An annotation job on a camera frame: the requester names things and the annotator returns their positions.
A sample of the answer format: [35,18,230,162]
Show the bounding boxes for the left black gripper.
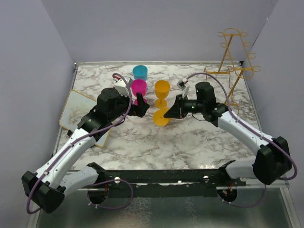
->
[108,89,149,122]

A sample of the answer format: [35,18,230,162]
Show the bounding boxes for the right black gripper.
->
[164,94,205,119]

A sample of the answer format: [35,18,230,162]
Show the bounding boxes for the yellow wine glass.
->
[154,80,171,109]
[153,107,170,127]

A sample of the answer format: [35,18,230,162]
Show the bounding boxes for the pink plastic wine glass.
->
[131,79,147,105]

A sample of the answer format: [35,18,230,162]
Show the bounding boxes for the yellow wine glass front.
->
[154,80,171,109]

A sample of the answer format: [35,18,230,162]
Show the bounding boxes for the blue plastic wine glass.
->
[132,65,148,81]

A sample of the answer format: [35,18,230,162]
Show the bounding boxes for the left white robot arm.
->
[21,87,150,214]

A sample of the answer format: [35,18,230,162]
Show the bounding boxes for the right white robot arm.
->
[164,82,292,186]

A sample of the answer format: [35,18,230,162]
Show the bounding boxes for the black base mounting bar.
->
[93,166,246,198]

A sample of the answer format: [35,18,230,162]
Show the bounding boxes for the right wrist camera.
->
[177,78,190,98]

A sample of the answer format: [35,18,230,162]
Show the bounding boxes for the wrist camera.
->
[177,78,190,98]
[112,76,133,97]

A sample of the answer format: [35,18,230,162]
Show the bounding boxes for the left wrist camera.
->
[112,76,133,97]

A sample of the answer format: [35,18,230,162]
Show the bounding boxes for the small whiteboard wooden frame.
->
[59,90,96,136]

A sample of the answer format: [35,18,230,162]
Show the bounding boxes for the gold wire glass rack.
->
[204,28,261,111]

